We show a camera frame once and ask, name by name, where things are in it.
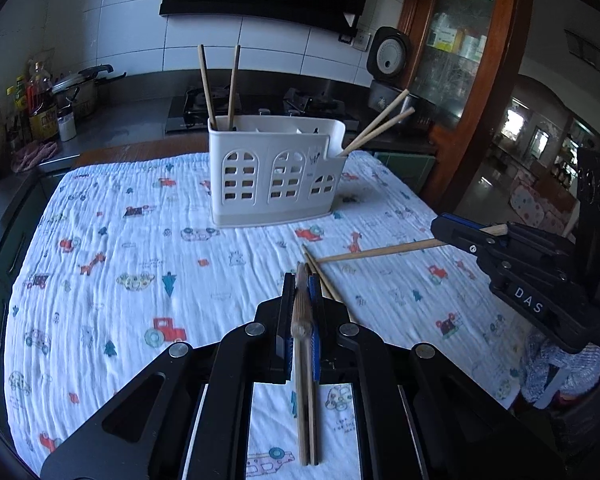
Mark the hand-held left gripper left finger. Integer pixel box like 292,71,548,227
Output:
40,272,299,480

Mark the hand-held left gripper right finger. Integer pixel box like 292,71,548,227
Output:
307,275,569,480

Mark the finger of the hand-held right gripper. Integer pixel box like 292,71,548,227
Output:
430,216,502,267
442,213,577,262

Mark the slim bamboo chopstick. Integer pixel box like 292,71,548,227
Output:
344,107,417,157
316,224,509,264
301,244,350,311
291,264,311,466
226,45,242,131
197,44,219,131
304,252,338,306
300,265,320,465
339,89,411,156

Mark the white plastic utensil holder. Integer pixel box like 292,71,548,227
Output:
208,115,349,229

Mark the person's right forearm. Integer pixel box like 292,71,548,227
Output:
522,329,600,412

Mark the spotted play fence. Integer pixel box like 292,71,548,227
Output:
509,182,572,234

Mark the printed white cloth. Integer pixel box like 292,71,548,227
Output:
5,150,531,480

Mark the wooden glass-door cabinet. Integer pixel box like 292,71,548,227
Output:
396,0,537,212

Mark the black rice cooker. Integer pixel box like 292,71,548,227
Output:
365,26,434,127

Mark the green and white box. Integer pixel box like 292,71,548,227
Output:
427,27,464,51

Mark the ceiling vent grille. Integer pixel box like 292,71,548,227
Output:
564,29,600,69

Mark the black gas stove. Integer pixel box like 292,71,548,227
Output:
164,87,362,135

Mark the small white jar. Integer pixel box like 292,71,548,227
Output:
57,112,77,142

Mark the pink rag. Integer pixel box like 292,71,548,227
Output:
12,140,60,174

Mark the steel pressure cooker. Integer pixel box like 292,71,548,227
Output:
51,63,127,119

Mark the cooking oil bottle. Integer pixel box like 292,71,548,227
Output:
27,62,60,142

